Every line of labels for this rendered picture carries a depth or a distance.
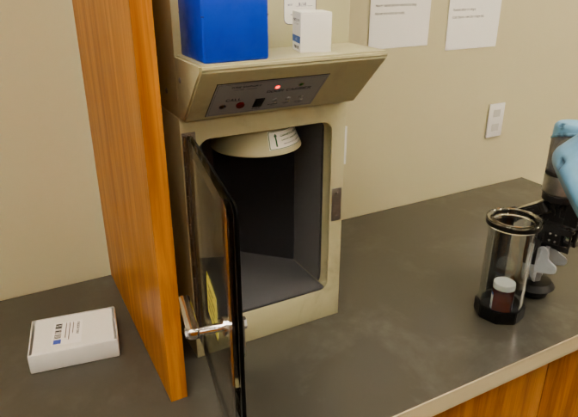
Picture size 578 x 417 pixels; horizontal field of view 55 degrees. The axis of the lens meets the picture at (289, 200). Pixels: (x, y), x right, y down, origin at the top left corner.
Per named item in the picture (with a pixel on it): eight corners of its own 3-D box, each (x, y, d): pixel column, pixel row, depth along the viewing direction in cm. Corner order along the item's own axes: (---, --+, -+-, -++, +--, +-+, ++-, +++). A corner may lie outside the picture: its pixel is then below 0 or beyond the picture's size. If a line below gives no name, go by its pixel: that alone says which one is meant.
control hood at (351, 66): (177, 119, 88) (172, 54, 84) (347, 98, 102) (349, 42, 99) (202, 137, 79) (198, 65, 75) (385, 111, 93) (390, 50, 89)
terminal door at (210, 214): (205, 340, 104) (190, 132, 88) (244, 469, 77) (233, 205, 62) (200, 340, 104) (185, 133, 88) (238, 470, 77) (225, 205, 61)
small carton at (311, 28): (292, 48, 91) (292, 9, 88) (322, 47, 92) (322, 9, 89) (300, 52, 86) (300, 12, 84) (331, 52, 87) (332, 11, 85)
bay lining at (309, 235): (171, 264, 125) (156, 109, 111) (273, 239, 136) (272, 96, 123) (210, 320, 105) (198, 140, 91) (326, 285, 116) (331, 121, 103)
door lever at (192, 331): (214, 301, 80) (213, 285, 79) (228, 340, 72) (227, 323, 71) (176, 308, 79) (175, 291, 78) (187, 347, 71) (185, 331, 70)
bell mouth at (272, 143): (197, 137, 111) (195, 111, 109) (275, 126, 119) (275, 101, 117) (231, 163, 97) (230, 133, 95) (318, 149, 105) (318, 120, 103)
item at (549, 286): (521, 277, 135) (525, 253, 132) (559, 291, 128) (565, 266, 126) (502, 291, 129) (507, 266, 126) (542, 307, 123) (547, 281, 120)
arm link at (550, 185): (538, 174, 116) (555, 164, 121) (534, 193, 118) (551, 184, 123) (575, 183, 111) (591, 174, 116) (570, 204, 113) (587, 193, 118)
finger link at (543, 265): (548, 292, 120) (558, 253, 118) (522, 282, 124) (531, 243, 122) (554, 289, 122) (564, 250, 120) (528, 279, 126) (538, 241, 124)
